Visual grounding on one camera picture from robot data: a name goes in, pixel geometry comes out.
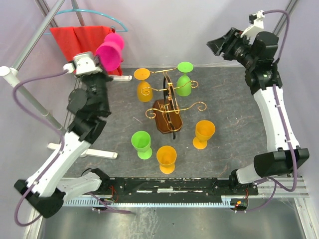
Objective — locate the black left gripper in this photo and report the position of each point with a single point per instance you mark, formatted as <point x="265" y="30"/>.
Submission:
<point x="103" y="71"/>

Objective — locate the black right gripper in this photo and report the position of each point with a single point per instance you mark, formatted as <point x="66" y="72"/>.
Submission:
<point x="221" y="44"/>

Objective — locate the pink plastic wine glass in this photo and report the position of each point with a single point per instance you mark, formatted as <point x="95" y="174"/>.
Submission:
<point x="110" y="51"/>

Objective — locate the yellow plastic wine glass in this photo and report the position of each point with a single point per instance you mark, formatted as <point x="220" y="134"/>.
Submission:
<point x="144" y="91"/>

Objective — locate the green plastic wine glass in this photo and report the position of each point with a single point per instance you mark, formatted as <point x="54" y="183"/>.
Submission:
<point x="184" y="82"/>

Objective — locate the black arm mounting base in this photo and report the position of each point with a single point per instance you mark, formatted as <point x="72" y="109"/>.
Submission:
<point x="169" y="190"/>

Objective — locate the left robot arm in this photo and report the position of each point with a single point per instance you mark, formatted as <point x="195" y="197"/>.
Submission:
<point x="44" y="189"/>

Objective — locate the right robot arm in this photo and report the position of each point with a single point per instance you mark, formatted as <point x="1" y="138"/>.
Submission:
<point x="284" y="154"/>

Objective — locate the right yellow wine glass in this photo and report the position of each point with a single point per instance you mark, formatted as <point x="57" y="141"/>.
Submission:
<point x="204" y="130"/>

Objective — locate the front yellow wine glass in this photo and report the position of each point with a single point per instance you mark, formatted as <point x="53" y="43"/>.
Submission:
<point x="166" y="157"/>

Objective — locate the red cloth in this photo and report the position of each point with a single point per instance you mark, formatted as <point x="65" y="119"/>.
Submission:
<point x="75" y="40"/>

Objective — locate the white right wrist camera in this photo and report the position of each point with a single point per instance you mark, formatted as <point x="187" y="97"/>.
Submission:
<point x="256" y="21"/>

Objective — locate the teal wire hanger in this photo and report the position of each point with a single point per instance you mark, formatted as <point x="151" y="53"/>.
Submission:
<point x="119" y="27"/>

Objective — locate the aluminium frame post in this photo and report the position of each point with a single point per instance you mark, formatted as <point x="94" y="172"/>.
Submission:
<point x="292" y="4"/>

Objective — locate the gold wire wine glass rack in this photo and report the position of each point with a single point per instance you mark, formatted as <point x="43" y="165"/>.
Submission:
<point x="166" y="112"/>

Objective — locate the aluminium rail beam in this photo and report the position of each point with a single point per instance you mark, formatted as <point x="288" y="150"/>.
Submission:
<point x="281" y="186"/>

